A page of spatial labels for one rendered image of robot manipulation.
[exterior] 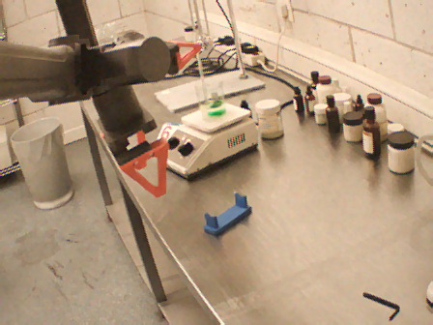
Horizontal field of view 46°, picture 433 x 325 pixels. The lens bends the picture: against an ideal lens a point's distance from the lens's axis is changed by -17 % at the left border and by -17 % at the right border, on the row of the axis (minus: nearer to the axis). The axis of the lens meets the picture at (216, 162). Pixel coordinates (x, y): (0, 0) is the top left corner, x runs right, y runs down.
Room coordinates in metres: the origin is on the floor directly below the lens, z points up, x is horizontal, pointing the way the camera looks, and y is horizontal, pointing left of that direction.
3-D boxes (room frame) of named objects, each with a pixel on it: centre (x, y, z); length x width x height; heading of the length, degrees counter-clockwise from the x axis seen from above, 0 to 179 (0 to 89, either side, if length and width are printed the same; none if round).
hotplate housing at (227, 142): (1.25, 0.01, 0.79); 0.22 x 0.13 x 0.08; 121
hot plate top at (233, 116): (1.27, -0.02, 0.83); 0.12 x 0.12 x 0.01; 31
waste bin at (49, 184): (2.72, 0.93, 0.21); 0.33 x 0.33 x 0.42
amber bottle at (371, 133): (1.11, -0.35, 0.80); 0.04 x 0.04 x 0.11
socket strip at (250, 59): (2.09, -0.14, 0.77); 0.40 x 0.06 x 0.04; 17
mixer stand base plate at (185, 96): (1.71, -0.02, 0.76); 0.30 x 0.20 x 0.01; 107
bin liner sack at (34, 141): (2.72, 0.92, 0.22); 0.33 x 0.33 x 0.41
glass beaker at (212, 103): (1.25, -0.02, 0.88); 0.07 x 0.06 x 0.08; 24
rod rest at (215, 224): (0.95, 0.00, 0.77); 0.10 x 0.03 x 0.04; 132
